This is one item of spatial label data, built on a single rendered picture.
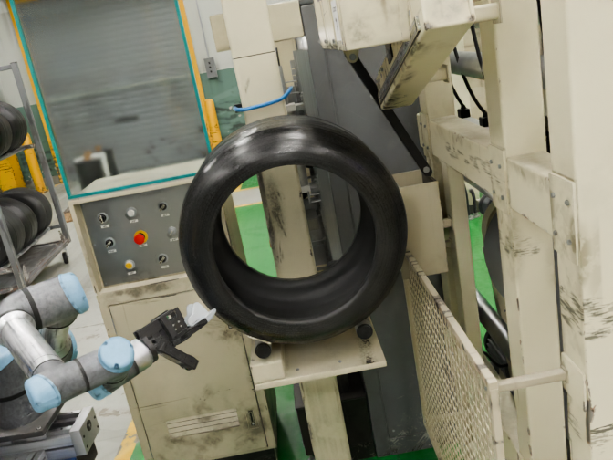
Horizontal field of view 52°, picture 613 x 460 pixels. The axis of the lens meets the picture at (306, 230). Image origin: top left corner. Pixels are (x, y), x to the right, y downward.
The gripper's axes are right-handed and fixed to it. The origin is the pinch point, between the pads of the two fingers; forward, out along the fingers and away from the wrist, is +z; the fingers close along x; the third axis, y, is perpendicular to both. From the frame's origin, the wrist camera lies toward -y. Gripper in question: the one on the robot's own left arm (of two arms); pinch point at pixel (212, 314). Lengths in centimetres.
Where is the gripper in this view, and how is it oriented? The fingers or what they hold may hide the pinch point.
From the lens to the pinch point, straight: 166.8
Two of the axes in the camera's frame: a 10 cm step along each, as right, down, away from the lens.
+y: -4.8, -8.7, -1.0
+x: -5.5, 2.1, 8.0
